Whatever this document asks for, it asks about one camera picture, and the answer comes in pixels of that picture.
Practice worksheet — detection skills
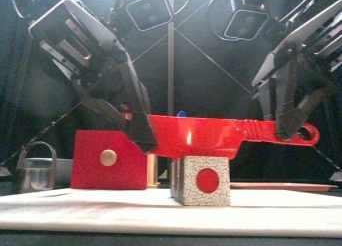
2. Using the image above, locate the small metal pot with handle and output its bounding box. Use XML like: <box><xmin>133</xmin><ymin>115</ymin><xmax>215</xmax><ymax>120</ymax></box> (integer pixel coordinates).
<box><xmin>15</xmin><ymin>140</ymin><xmax>75</xmax><ymax>194</ymax></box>

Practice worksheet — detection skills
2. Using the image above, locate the white cutting board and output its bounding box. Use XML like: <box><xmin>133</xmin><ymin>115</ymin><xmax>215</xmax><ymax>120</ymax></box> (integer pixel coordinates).
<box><xmin>0</xmin><ymin>187</ymin><xmax>342</xmax><ymax>240</ymax></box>

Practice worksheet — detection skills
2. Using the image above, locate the thin diagonal brace rod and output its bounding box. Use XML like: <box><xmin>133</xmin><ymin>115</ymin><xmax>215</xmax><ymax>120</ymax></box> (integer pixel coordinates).
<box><xmin>172</xmin><ymin>27</ymin><xmax>342</xmax><ymax>173</ymax></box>
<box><xmin>0</xmin><ymin>0</ymin><xmax>224</xmax><ymax>167</ymax></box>

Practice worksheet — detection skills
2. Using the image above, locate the nori sushi piece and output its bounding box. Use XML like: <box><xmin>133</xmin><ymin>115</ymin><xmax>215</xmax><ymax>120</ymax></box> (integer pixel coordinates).
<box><xmin>175</xmin><ymin>155</ymin><xmax>232</xmax><ymax>207</ymax></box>

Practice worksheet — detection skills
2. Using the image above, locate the red block with metal stud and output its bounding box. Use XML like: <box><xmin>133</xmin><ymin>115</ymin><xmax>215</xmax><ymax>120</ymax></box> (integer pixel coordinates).
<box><xmin>69</xmin><ymin>129</ymin><xmax>149</xmax><ymax>191</ymax></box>

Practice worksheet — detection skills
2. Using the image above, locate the light wooden piece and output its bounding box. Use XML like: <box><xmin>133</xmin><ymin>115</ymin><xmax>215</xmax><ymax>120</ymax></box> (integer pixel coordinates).
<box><xmin>145</xmin><ymin>153</ymin><xmax>160</xmax><ymax>188</ymax></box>

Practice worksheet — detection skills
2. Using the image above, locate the red toy knife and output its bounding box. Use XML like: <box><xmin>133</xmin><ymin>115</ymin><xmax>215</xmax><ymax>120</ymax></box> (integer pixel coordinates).
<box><xmin>145</xmin><ymin>114</ymin><xmax>322</xmax><ymax>161</ymax></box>

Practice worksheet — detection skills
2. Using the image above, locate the vertical grey frame pole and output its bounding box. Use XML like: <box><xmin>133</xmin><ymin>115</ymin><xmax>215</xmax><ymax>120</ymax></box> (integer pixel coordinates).
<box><xmin>167</xmin><ymin>0</ymin><xmax>175</xmax><ymax>117</ymax></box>

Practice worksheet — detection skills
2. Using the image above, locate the orange brown plate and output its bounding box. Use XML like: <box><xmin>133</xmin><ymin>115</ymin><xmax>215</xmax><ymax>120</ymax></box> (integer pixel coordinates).
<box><xmin>228</xmin><ymin>181</ymin><xmax>339</xmax><ymax>194</ymax></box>

